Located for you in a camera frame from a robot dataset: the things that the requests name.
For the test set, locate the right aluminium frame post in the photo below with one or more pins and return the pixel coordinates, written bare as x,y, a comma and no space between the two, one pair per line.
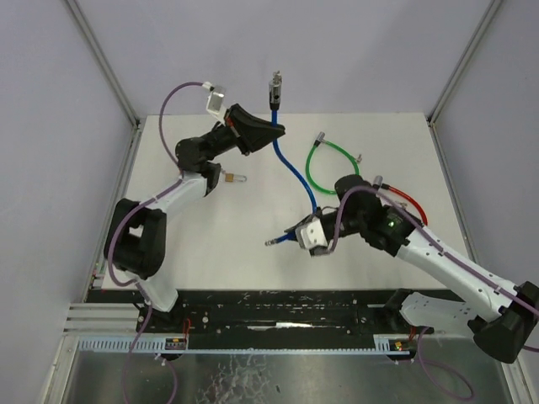
464,60

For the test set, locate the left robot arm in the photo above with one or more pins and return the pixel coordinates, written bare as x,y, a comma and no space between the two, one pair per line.
135,245

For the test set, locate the brass padlock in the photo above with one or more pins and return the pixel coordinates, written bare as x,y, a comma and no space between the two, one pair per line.
234,178

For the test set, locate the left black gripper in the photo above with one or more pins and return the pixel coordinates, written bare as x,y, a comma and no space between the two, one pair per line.
238,132

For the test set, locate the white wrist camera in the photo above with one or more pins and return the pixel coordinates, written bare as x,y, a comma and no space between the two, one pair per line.
311,237
215,101

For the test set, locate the green cable lock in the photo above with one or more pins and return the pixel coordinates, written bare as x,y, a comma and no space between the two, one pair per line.
326,161

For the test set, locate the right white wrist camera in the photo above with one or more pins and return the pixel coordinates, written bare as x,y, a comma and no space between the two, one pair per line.
311,237

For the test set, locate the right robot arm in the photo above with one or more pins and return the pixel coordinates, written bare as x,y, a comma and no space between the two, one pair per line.
497,314

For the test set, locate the left aluminium frame post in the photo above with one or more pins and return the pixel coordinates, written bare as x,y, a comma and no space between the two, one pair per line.
82,23

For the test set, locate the red cable lock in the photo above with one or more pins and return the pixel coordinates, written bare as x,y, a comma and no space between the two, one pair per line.
378,183

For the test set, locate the white slotted cable duct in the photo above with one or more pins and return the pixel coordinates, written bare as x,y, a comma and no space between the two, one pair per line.
269,342

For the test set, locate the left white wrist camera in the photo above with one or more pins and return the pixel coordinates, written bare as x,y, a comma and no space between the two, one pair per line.
215,101

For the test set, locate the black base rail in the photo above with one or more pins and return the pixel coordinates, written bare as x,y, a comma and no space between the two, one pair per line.
356,312

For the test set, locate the aluminium frame post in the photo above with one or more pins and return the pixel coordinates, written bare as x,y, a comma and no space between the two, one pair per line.
464,60
82,23

